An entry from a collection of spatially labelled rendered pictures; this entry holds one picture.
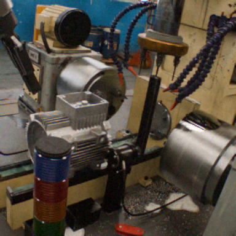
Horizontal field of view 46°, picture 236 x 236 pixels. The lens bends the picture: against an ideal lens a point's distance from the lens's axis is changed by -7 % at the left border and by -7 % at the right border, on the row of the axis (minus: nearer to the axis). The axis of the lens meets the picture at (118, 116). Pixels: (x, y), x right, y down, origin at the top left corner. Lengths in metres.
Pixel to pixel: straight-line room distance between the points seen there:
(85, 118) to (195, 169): 0.33
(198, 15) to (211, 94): 0.31
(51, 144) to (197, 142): 0.46
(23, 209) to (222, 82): 0.80
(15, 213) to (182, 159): 0.49
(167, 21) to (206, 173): 0.49
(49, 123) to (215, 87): 0.63
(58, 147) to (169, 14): 0.65
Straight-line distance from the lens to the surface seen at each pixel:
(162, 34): 0.97
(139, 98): 1.20
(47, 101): 1.34
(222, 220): 0.80
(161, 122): 1.12
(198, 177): 0.80
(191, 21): 1.18
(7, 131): 1.38
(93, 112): 0.84
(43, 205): 0.50
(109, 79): 1.18
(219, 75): 1.10
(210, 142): 0.80
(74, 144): 0.78
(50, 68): 1.29
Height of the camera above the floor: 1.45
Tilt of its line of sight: 23 degrees down
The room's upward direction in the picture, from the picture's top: 10 degrees clockwise
